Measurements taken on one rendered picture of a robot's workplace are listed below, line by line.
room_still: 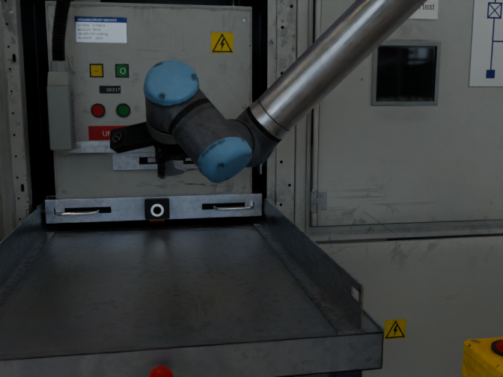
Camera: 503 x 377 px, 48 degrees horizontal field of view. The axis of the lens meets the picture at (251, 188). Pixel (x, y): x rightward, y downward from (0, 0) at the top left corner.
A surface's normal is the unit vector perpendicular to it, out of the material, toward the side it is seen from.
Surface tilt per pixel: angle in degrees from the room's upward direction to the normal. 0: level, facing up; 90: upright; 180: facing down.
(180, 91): 56
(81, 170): 90
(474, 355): 90
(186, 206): 90
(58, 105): 90
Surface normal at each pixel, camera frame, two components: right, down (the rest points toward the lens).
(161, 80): 0.08, -0.43
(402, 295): 0.17, 0.15
